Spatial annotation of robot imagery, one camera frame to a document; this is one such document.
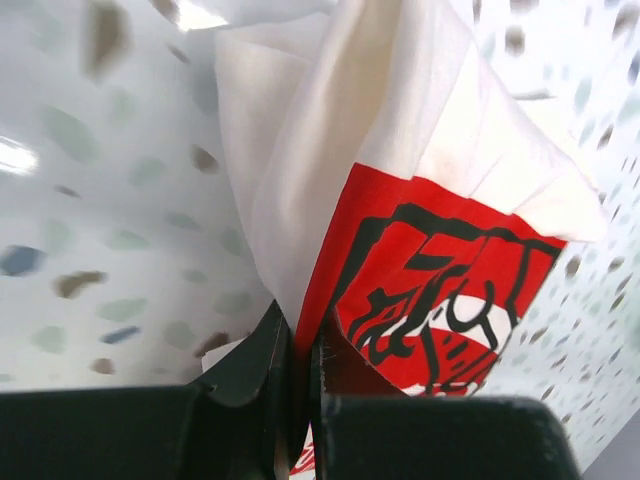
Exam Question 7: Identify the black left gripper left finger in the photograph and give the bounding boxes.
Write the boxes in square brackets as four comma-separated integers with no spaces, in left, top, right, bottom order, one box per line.
[1,304,290,479]

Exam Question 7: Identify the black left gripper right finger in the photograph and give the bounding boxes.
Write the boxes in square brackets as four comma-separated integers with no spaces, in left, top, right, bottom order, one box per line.
[310,318,580,480]

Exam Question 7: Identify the white t shirt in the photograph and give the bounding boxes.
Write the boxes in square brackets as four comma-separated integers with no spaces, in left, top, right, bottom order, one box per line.
[212,1,606,478]

